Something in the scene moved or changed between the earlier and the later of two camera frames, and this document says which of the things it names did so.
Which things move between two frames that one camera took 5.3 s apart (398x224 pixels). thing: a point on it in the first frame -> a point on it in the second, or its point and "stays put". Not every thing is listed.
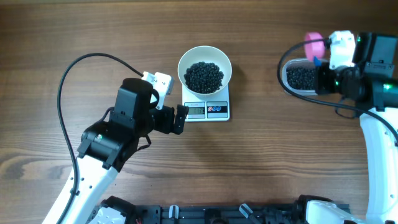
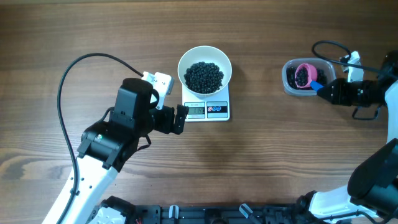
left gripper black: [167, 126] stays put
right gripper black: [320, 84] -> [338, 85]
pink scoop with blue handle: [314, 51] -> [313, 75]
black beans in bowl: [203, 78] stays put
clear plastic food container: [299, 76] stays put
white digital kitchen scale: [202, 109] stays put
